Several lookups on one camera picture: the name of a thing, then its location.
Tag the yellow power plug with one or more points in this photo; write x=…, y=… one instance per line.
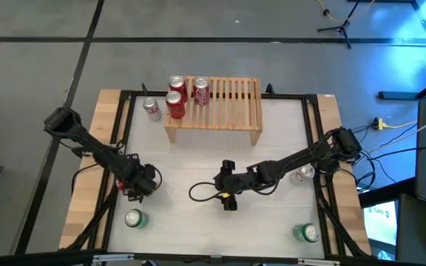
x=379, y=123

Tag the wooden slatted shelf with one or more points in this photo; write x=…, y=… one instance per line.
x=231, y=107

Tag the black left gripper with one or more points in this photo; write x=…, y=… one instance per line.
x=137, y=171

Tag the black aluminium table frame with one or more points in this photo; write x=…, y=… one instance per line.
x=290, y=96

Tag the black floor bar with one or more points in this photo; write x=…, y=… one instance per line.
x=401, y=95

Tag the computer monitor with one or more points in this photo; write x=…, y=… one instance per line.
x=381, y=221

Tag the black tripod stand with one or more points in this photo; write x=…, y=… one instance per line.
x=342, y=27

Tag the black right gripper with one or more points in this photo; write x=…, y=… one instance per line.
x=231, y=181

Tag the red Coke Zero can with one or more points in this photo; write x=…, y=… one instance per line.
x=178, y=82
x=175, y=107

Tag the green Sprite can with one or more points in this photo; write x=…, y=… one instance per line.
x=135, y=218
x=307, y=232

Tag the silver Diet Coke can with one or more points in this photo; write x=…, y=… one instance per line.
x=152, y=109
x=305, y=173

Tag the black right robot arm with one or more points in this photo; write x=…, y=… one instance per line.
x=294, y=160

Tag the silver metal bracket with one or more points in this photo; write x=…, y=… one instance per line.
x=318, y=262
x=113, y=258

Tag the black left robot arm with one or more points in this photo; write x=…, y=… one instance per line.
x=87, y=142

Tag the black crossbeam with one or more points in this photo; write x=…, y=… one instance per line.
x=50, y=258

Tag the light wooden side board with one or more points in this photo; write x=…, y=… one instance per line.
x=87, y=207
x=350, y=221

